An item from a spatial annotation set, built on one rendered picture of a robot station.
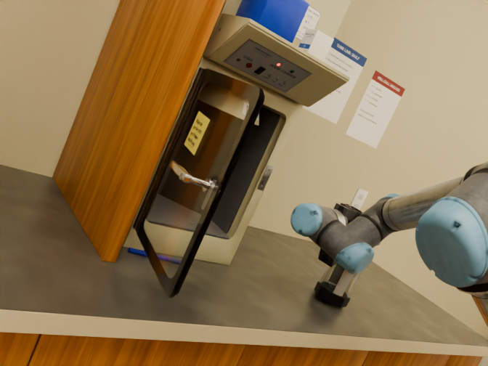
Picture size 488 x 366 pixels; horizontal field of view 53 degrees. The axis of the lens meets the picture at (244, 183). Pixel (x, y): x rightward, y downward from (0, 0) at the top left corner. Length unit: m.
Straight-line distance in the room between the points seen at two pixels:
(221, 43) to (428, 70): 1.38
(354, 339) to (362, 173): 1.02
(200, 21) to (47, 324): 0.60
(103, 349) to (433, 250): 0.59
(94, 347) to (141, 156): 0.37
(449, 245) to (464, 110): 1.87
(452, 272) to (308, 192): 1.30
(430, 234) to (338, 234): 0.37
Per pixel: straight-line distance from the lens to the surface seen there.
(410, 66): 2.21
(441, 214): 0.75
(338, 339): 1.29
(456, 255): 0.75
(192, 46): 0.99
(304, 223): 1.12
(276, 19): 1.06
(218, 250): 1.31
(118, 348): 0.98
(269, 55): 1.09
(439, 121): 2.47
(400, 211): 1.07
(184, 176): 0.85
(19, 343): 0.91
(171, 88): 1.00
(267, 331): 1.10
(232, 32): 1.05
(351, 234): 1.11
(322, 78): 1.18
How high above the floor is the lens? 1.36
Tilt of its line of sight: 9 degrees down
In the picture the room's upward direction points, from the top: 24 degrees clockwise
